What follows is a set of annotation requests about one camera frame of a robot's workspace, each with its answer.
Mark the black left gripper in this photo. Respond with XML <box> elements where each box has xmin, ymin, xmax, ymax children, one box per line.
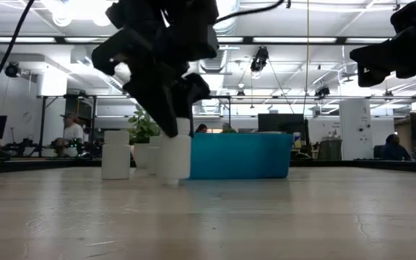
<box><xmin>91</xmin><ymin>21</ymin><xmax>212</xmax><ymax>139</ymax></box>

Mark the white pill bottle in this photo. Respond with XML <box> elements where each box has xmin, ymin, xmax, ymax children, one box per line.
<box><xmin>158</xmin><ymin>117</ymin><xmax>193</xmax><ymax>186</ymax></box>
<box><xmin>101</xmin><ymin>130</ymin><xmax>131</xmax><ymax>181</ymax></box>
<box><xmin>146</xmin><ymin>136</ymin><xmax>163</xmax><ymax>176</ymax></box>

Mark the blue plastic basket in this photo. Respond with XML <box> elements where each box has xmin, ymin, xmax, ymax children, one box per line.
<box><xmin>188</xmin><ymin>132</ymin><xmax>295</xmax><ymax>181</ymax></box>

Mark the green potted plant white pot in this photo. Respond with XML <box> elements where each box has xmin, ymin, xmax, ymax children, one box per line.
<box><xmin>126</xmin><ymin>104</ymin><xmax>163</xmax><ymax>169</ymax></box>

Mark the black ceiling spotlight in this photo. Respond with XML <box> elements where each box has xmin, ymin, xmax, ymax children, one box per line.
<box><xmin>314</xmin><ymin>85</ymin><xmax>332</xmax><ymax>98</ymax></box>
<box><xmin>4</xmin><ymin>61</ymin><xmax>22</xmax><ymax>79</ymax></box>

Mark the grey mesh chair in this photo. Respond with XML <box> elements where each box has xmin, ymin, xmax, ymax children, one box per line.
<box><xmin>318</xmin><ymin>139</ymin><xmax>344</xmax><ymax>161</ymax></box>

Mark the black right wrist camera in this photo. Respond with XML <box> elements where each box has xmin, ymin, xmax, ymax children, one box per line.
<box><xmin>390</xmin><ymin>0</ymin><xmax>416</xmax><ymax>34</ymax></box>

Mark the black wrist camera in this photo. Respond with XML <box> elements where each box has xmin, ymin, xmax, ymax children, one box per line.
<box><xmin>390</xmin><ymin>0</ymin><xmax>416</xmax><ymax>34</ymax></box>
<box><xmin>188</xmin><ymin>21</ymin><xmax>220</xmax><ymax>62</ymax></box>

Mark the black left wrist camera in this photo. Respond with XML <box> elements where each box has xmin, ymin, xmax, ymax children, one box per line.
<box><xmin>188</xmin><ymin>21</ymin><xmax>220</xmax><ymax>62</ymax></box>

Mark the thin hanging cord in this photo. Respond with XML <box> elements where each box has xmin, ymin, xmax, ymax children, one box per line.
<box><xmin>303</xmin><ymin>0</ymin><xmax>311</xmax><ymax>116</ymax></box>

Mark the black overhead camera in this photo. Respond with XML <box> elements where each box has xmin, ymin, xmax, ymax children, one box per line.
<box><xmin>250</xmin><ymin>45</ymin><xmax>269</xmax><ymax>73</ymax></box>

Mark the black camera cable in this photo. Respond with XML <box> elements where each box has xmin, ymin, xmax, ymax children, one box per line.
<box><xmin>213</xmin><ymin>0</ymin><xmax>287</xmax><ymax>25</ymax></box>

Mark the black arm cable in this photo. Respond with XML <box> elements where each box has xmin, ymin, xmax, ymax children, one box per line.
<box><xmin>0</xmin><ymin>0</ymin><xmax>35</xmax><ymax>108</ymax></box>

